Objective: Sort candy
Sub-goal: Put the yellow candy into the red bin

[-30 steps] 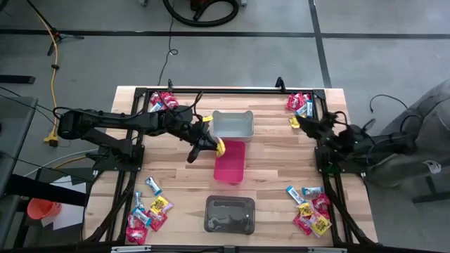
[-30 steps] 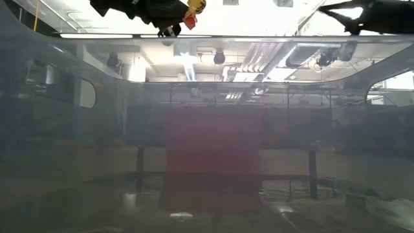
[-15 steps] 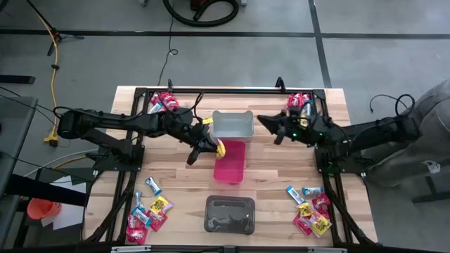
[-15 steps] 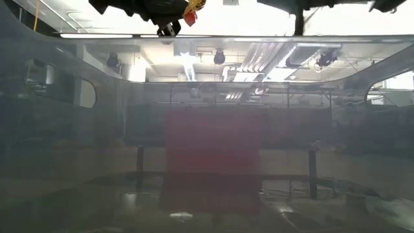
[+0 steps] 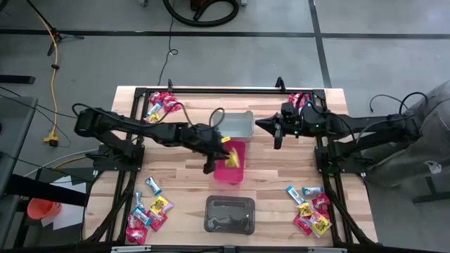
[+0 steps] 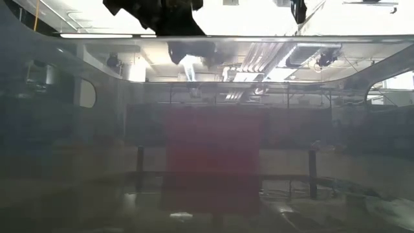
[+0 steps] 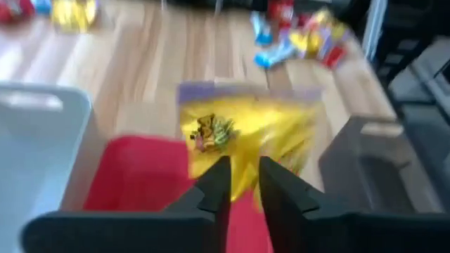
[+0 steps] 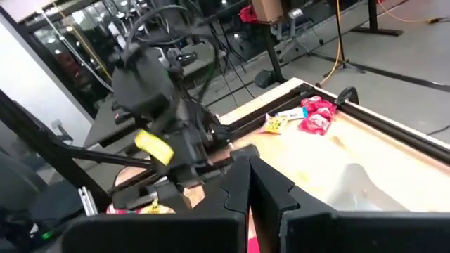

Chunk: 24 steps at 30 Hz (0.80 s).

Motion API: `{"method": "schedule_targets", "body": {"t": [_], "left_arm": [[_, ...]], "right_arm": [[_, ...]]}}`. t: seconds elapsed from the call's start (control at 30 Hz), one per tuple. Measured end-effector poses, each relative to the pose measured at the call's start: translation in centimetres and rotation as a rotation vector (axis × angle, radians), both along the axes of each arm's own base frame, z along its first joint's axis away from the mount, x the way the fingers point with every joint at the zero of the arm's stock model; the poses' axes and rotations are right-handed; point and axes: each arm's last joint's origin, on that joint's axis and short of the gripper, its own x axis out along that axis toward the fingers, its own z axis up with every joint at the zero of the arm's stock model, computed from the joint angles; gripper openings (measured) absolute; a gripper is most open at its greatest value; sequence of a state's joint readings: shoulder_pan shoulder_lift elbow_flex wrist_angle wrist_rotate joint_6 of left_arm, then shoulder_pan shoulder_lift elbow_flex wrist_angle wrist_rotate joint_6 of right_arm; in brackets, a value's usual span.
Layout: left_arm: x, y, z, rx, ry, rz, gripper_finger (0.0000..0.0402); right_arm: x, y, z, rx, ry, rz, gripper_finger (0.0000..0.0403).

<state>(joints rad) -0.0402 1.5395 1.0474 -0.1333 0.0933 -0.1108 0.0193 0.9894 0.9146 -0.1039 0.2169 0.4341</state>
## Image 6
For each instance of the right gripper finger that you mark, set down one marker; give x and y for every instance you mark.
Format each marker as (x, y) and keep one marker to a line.
(299, 9)

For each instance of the red plastic bin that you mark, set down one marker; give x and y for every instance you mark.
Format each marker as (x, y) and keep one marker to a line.
(210, 155)

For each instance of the clear plastic bin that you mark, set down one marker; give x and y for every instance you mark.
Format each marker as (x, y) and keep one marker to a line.
(64, 129)

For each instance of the black ceiling-hung fixture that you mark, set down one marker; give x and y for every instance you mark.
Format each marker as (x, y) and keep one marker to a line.
(113, 61)
(326, 58)

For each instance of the long ceiling light strip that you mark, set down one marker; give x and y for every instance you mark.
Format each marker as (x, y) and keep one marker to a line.
(148, 36)
(97, 36)

